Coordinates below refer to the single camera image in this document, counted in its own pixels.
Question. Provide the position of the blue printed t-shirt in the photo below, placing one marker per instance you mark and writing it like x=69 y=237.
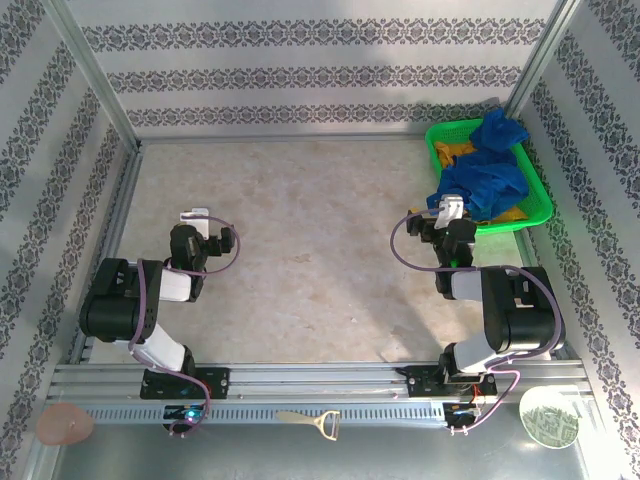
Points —
x=492 y=175

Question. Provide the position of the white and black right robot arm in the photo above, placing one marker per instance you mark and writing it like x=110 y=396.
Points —
x=525 y=320

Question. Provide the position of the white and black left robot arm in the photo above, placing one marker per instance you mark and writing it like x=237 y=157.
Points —
x=115 y=310

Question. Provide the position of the yellow cloth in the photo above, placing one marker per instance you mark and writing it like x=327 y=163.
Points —
x=450 y=150

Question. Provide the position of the green plastic basket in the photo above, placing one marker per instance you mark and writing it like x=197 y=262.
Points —
x=537 y=200

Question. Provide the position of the green patterned white bowl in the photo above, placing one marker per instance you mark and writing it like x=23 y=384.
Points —
x=550 y=420

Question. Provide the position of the translucent pink cup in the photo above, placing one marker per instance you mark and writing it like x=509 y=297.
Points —
x=65 y=425

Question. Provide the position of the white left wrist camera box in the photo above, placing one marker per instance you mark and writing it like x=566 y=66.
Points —
x=197 y=219

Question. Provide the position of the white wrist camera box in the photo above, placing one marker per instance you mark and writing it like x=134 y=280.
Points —
x=197 y=219
x=450 y=210

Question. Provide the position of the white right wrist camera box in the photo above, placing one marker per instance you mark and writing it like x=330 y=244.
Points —
x=450 y=210

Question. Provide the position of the aluminium frame bar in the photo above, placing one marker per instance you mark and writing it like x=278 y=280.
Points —
x=525 y=245
x=250 y=137
x=122 y=200

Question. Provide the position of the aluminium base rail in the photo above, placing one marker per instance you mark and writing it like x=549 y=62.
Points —
x=310 y=380

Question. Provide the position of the aluminium frame post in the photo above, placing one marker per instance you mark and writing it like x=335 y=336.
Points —
x=535 y=60
x=95 y=80

